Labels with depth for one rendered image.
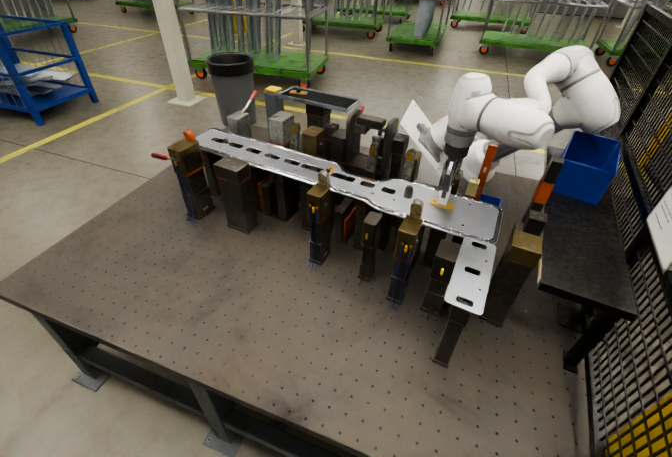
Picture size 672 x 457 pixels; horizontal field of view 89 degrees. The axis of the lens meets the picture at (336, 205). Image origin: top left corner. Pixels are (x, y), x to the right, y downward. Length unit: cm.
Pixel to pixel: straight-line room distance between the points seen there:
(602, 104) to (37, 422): 264
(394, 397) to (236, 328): 55
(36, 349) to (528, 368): 233
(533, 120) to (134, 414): 198
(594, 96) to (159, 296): 169
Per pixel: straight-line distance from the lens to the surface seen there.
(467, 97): 106
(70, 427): 219
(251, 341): 125
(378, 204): 125
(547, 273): 114
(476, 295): 103
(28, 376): 245
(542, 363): 137
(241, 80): 401
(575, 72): 152
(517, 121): 100
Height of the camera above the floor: 175
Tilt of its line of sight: 38 degrees down
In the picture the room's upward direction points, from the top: 2 degrees clockwise
